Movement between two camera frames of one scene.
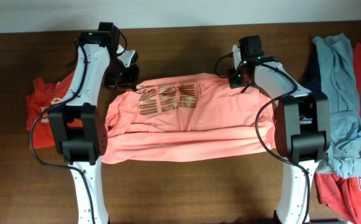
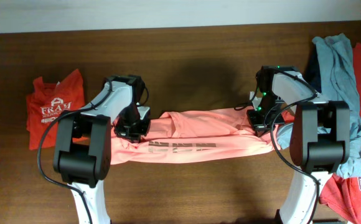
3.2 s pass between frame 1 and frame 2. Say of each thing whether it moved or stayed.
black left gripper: moved
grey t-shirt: stayed
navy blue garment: stayed
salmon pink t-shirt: moved
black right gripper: moved
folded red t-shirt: stayed
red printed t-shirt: stayed
